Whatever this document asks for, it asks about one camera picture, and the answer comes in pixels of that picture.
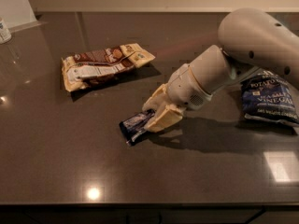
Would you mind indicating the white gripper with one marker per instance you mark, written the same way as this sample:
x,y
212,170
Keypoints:
x,y
183,87

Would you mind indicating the blue rxbar blueberry wrapper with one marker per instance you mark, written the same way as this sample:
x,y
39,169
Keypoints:
x,y
134,127

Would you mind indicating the brown chip bag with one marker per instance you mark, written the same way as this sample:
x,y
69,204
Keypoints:
x,y
93,68

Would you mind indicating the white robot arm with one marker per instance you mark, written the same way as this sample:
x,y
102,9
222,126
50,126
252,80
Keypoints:
x,y
249,40

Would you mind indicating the white board panel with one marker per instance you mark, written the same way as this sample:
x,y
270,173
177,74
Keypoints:
x,y
18,15

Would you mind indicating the blue salt vinegar chip bag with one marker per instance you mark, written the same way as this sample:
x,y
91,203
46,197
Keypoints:
x,y
266,97

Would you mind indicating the white bottle with label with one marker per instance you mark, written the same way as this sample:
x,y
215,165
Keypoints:
x,y
5,34

